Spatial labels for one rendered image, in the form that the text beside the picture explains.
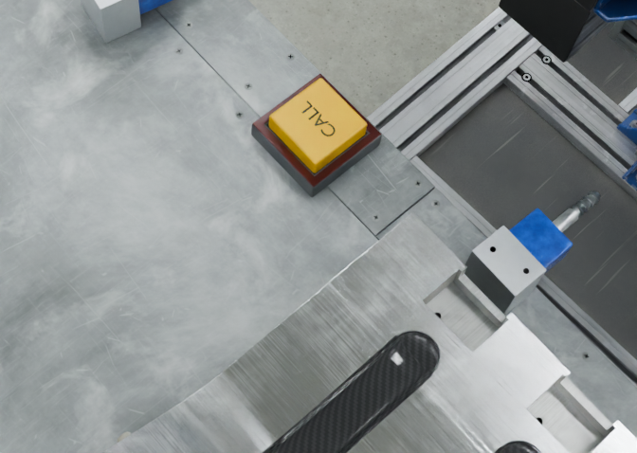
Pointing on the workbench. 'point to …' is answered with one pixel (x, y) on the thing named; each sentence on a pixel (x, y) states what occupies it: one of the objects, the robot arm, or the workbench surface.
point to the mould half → (324, 325)
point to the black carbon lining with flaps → (370, 400)
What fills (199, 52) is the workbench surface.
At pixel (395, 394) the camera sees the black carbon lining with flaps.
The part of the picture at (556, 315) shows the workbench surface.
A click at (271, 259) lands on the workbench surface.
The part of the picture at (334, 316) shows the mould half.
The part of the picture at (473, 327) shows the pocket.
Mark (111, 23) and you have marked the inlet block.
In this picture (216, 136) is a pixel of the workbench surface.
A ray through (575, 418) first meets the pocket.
